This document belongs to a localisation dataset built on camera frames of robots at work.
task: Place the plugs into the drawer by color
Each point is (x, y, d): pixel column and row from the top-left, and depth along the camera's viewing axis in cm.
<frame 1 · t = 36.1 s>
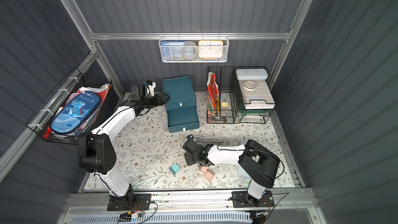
left hand: (167, 98, 89), fingers open
right hand: (192, 154, 88), fingers open
teal drawer cabinet: (183, 112, 97), point 11 cm above the table
blue plug left: (174, 168, 84), point 2 cm above the table
pink plug middle: (204, 168, 84), point 2 cm above the table
pink plug lower: (209, 174, 82), point 2 cm above the table

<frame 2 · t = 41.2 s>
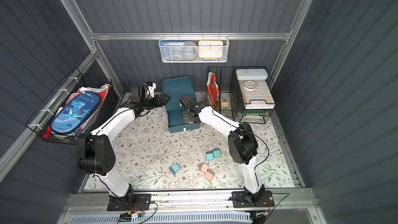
left hand: (167, 99, 89), fingers open
right hand: (193, 114, 92), fingers open
blue plug right: (210, 155, 90), on the table
blue plug far right: (216, 152, 90), point 2 cm above the table
the other named things where they were.

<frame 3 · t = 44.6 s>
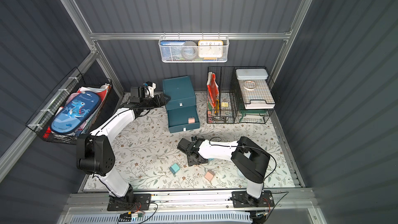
left hand: (167, 99, 89), fingers open
right hand: (196, 159, 87), fingers open
pink plug: (191, 120, 96), point 9 cm above the table
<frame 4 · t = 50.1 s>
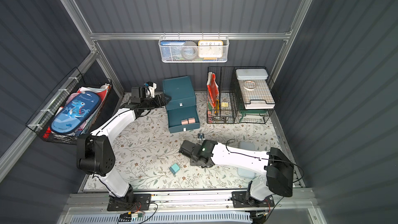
left hand: (168, 99, 89), fingers open
right hand: (198, 159, 78), fingers open
